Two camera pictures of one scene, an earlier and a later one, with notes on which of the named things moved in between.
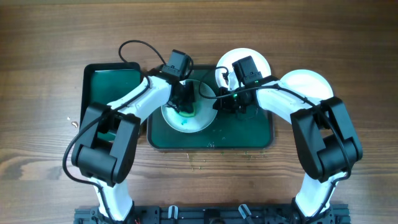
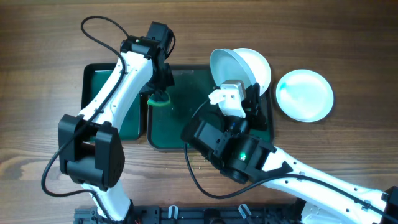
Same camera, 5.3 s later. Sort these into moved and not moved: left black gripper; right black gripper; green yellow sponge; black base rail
Moved: left black gripper; right black gripper; green yellow sponge
Not moved: black base rail
